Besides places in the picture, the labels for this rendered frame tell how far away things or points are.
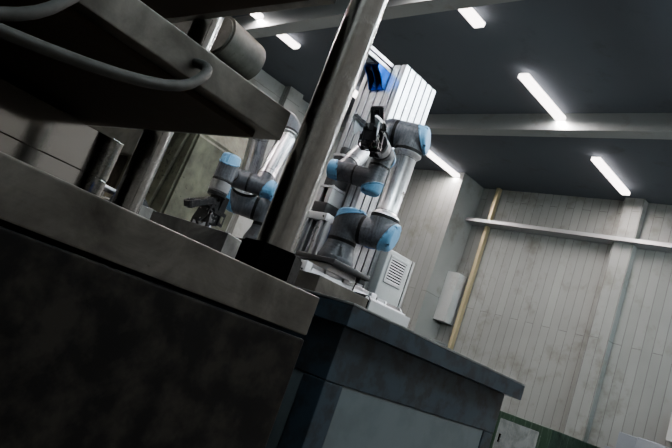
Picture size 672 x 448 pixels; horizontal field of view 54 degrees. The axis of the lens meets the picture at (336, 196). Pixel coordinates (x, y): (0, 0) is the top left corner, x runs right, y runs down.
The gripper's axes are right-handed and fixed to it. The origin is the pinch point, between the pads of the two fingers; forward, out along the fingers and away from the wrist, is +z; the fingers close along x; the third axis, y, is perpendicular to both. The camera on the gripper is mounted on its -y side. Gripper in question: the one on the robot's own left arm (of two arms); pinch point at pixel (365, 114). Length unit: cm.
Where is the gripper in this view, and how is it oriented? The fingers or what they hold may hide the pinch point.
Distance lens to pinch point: 214.8
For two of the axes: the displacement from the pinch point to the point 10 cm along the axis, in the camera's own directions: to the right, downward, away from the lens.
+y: -2.1, 9.4, -2.6
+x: -9.4, -1.2, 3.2
